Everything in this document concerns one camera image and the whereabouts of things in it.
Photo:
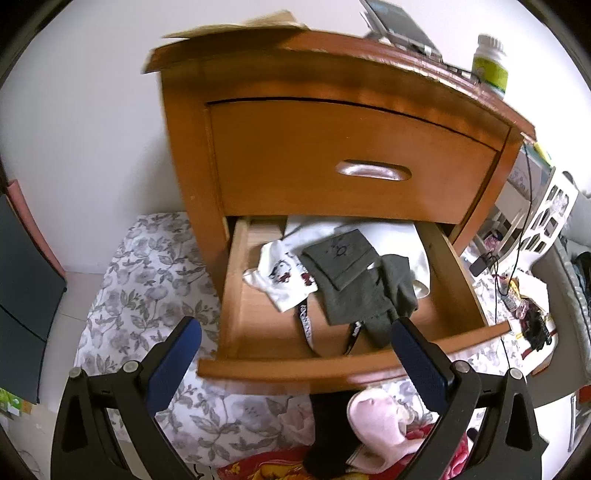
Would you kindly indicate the white cartoon print underwear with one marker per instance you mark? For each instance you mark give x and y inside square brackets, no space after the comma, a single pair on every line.
[277,277]

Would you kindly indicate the pile of small packets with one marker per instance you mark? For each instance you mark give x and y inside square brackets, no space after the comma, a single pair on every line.
[512,302]

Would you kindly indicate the thick pink underwear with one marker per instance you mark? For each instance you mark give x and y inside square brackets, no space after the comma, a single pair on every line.
[376,429]

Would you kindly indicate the white bottle green label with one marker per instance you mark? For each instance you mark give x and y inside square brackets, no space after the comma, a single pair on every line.
[490,69]

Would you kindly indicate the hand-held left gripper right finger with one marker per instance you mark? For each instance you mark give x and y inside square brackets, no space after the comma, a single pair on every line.
[418,364]

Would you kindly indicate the wooden nightstand drawer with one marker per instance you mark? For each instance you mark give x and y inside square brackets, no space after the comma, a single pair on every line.
[277,374]
[277,157]

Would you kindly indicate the white cutout organizer rack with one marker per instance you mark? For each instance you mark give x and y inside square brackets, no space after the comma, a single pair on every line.
[554,217]

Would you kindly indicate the grey floral bedsheet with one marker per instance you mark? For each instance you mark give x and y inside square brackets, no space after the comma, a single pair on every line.
[138,286]

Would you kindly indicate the navy blue underwear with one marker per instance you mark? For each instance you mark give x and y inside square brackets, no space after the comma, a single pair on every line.
[334,434]

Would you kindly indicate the pink board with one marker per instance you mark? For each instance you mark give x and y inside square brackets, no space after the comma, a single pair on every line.
[32,217]

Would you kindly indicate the olive grey garment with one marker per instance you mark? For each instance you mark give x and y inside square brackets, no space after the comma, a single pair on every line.
[360,300]

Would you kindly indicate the dark crumpled clothing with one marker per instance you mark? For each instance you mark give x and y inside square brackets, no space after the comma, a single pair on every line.
[582,281]

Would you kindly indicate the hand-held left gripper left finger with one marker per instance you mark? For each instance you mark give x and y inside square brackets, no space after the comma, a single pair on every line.
[178,364]

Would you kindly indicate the dark blue cabinet panel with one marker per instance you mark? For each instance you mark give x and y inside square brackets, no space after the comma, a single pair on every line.
[23,300]

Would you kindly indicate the beige paper sheet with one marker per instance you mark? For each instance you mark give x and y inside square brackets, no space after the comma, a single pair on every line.
[240,25]

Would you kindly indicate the green printed packet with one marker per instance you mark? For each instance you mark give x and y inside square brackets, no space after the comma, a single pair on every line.
[14,401]

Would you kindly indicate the light pink underwear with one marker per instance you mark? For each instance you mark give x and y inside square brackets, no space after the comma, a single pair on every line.
[295,424]

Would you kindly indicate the grey printed box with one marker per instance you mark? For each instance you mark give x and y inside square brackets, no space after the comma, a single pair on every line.
[526,173]

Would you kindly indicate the plain white garment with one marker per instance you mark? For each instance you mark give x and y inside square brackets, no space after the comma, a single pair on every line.
[401,240]

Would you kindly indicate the black power adapter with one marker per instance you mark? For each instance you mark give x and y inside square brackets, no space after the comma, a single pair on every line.
[480,266]

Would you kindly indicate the grey smartphone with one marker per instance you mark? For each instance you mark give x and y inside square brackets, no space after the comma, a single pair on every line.
[397,23]

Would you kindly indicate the black knit item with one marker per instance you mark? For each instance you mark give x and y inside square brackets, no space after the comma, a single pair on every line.
[536,330]

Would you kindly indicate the wooden nightstand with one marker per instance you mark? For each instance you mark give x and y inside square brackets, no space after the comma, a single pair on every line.
[184,161]

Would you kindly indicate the grey padded sofa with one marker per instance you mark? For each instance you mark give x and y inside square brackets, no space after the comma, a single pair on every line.
[558,350]

